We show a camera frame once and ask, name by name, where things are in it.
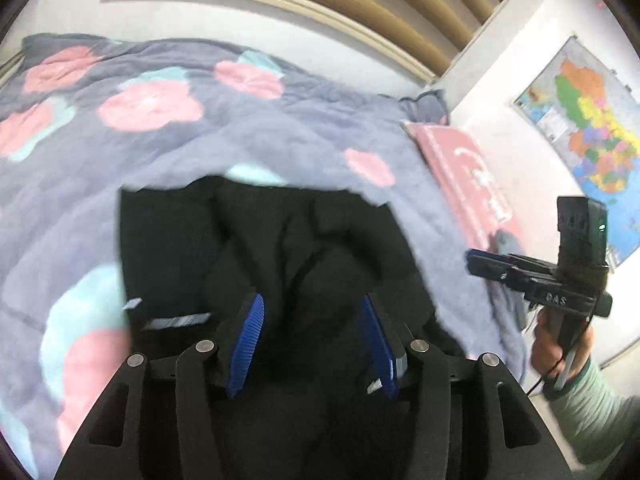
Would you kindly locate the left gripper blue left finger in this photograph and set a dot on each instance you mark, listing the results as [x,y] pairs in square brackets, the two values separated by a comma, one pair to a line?
[236,339]

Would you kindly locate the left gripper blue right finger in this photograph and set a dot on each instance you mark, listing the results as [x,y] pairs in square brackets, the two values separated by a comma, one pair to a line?
[385,344]

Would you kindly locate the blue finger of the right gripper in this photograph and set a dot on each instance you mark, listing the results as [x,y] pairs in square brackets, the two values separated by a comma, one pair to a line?
[487,265]

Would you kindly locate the black hooded jacket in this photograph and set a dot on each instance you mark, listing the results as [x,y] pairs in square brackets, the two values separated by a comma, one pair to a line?
[190,258]

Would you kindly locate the green sleeved right forearm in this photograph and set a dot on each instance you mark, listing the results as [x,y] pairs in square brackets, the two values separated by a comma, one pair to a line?
[595,421]

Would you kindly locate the person right hand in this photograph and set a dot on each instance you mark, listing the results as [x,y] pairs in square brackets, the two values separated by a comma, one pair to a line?
[546,357]

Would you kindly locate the pink pillow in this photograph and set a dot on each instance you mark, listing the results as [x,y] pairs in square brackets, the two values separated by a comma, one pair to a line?
[471,188]

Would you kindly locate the grey blue pillow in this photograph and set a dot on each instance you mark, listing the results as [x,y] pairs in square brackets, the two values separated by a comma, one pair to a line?
[429,107]

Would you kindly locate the grey floral bed blanket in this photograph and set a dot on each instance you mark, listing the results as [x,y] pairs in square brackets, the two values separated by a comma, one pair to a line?
[84,116]

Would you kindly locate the colourful wall map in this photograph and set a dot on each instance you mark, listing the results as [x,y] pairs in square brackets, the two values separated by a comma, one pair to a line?
[591,120]

